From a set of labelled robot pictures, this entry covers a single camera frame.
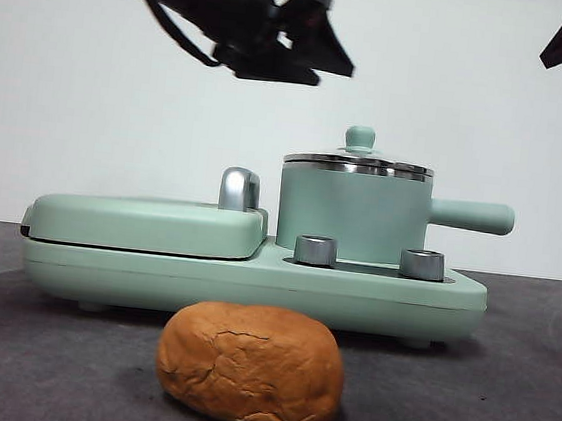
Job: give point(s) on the silver control knob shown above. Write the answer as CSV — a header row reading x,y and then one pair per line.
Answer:
x,y
422,264
315,251

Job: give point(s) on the green griddle cover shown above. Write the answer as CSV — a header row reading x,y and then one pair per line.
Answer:
x,y
143,226

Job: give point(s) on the green breakfast maker base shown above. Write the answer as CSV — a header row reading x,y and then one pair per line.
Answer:
x,y
253,288

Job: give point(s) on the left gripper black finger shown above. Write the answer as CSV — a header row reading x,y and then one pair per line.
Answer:
x,y
271,64
319,38

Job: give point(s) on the brown potato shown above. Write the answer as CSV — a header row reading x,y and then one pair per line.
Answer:
x,y
249,368

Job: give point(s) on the glass lid with green knob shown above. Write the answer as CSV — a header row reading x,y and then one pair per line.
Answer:
x,y
361,138

